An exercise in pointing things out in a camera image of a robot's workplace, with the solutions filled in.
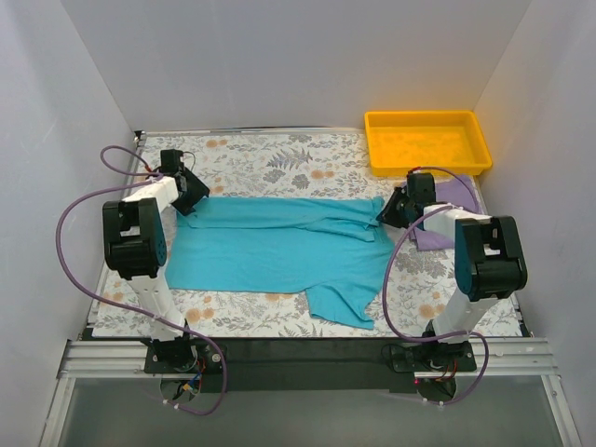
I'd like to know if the teal t shirt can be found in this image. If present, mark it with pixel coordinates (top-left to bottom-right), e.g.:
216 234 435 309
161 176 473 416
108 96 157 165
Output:
166 196 394 330

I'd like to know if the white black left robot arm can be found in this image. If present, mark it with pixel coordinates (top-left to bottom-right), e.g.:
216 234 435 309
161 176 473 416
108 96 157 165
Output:
102 149 210 373

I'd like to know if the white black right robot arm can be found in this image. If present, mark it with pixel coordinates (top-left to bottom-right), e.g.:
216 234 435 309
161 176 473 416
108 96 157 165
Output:
377 167 528 372

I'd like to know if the folded purple t shirt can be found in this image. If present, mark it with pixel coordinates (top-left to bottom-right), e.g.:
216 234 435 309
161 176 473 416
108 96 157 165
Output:
411 176 482 251

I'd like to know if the yellow plastic tray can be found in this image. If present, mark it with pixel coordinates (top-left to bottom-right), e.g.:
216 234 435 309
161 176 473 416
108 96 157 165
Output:
364 110 493 177

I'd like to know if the aluminium table frame rail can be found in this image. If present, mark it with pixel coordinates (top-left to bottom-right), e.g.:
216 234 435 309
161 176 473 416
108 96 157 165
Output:
40 129 581 446

